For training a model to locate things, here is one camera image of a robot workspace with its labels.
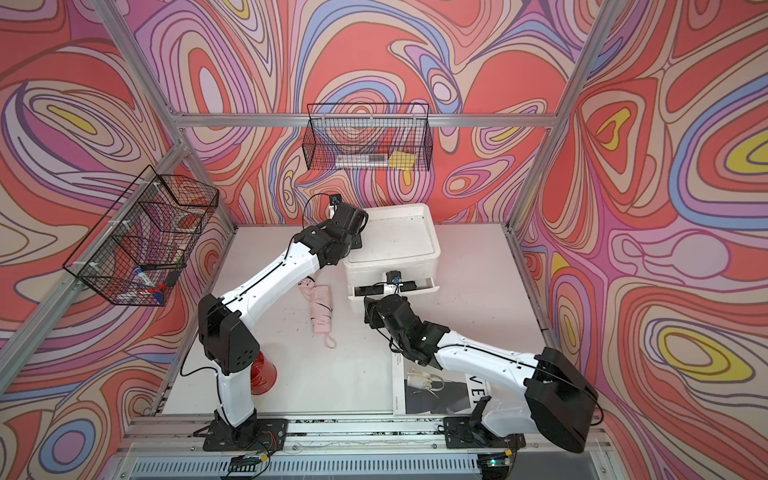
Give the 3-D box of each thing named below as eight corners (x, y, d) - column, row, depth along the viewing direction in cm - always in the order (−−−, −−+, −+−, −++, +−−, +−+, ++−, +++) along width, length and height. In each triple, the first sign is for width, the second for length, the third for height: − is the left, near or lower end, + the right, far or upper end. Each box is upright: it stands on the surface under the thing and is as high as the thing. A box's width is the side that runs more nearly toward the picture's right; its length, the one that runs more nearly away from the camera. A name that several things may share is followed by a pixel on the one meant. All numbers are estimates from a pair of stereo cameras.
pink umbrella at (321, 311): (313, 351, 88) (310, 346, 86) (312, 292, 102) (310, 287, 99) (335, 347, 89) (334, 342, 86) (331, 290, 102) (330, 284, 100)
